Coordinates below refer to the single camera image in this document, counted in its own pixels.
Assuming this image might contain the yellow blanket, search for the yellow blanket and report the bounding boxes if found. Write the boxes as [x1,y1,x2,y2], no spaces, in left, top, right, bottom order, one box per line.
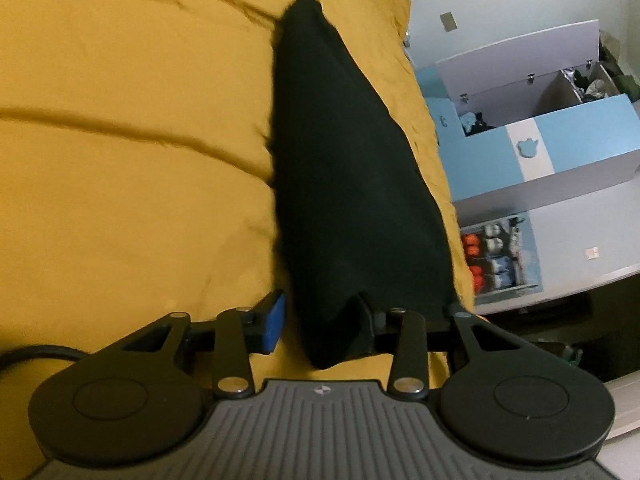
[0,0,493,386]

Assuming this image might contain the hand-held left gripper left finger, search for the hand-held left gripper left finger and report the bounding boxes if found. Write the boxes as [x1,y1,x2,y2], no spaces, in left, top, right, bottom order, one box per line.
[117,289,287,397]

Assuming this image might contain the blue and white toy chest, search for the blue and white toy chest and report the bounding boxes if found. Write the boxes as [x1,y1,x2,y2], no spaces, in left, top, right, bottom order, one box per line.
[425,20,640,206]

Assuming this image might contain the pile of clothes in chest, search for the pile of clothes in chest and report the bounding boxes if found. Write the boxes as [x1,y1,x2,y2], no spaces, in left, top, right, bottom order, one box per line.
[559,30,640,105]

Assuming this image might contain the black cable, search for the black cable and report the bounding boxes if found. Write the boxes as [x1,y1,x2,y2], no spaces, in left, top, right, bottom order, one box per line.
[0,343,85,372]

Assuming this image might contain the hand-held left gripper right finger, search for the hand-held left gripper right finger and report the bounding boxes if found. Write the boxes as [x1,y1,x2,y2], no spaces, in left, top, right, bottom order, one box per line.
[356,294,526,397]

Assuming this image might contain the black cloth garment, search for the black cloth garment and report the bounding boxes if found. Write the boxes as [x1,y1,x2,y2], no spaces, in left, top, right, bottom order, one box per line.
[270,0,476,371]

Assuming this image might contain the dark clothes in chest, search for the dark clothes in chest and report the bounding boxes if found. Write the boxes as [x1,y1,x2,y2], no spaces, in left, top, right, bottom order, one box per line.
[459,111,497,137]

